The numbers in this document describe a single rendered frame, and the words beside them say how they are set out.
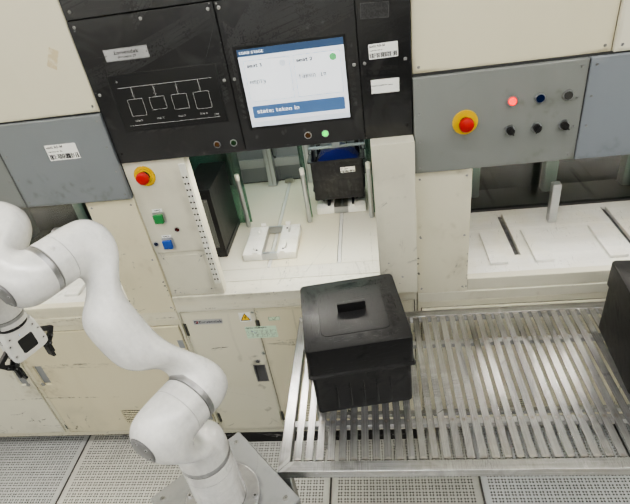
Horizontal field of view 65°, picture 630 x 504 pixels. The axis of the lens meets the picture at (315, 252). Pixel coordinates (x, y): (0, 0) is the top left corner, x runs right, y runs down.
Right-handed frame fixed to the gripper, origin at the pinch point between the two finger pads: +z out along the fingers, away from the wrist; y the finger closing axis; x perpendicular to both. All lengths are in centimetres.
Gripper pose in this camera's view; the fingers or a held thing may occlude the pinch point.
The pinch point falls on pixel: (37, 363)
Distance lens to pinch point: 162.9
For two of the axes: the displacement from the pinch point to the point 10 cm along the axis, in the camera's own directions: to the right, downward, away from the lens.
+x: -8.7, -1.7, 4.7
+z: 1.3, 8.2, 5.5
